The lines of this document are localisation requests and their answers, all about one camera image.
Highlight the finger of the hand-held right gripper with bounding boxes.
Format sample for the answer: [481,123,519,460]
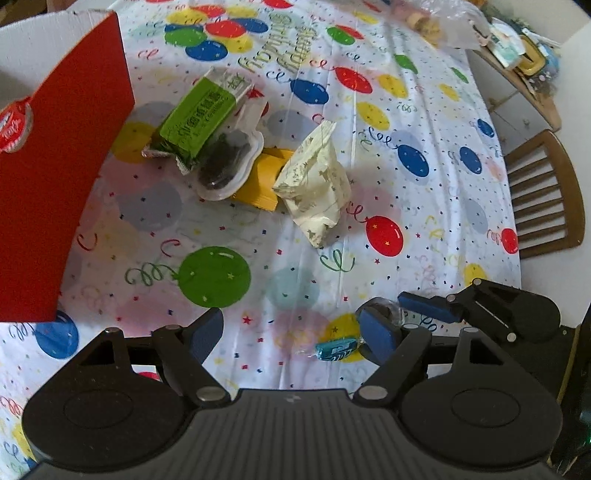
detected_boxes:
[397,279,519,343]

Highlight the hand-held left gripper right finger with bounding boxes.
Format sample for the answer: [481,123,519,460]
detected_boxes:
[352,308,509,409]

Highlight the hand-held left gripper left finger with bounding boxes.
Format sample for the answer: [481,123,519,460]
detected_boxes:
[75,306,232,409]

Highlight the dark cookie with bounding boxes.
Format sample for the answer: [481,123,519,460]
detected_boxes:
[368,299,406,328]

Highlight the blue candy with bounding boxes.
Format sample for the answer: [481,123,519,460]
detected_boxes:
[316,338,360,362]

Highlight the yellow snack packet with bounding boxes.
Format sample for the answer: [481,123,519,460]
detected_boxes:
[230,148,295,212]

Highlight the cream star printed snack packet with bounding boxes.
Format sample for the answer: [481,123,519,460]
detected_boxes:
[272,119,352,249]

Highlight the clear tray of dark snacks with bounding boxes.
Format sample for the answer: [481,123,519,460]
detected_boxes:
[196,99,269,202]

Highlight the green snack packet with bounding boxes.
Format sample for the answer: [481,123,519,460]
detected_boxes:
[140,66,256,175]

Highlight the red and white cardboard box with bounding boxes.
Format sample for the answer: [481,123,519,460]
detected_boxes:
[0,8,136,322]

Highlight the red snack packet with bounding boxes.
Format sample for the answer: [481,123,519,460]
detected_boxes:
[0,97,36,154]

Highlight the balloon printed tablecloth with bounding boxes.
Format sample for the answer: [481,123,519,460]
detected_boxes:
[0,0,523,480]

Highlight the wooden chair with slatted back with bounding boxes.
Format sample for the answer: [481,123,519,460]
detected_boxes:
[505,128,585,260]

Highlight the white cabinet with wooden top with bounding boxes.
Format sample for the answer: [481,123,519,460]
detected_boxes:
[465,34,563,158]

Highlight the yellow container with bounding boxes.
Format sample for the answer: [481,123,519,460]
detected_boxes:
[516,33,549,75]

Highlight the plastic bag with cookies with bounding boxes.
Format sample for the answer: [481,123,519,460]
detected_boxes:
[392,0,491,50]

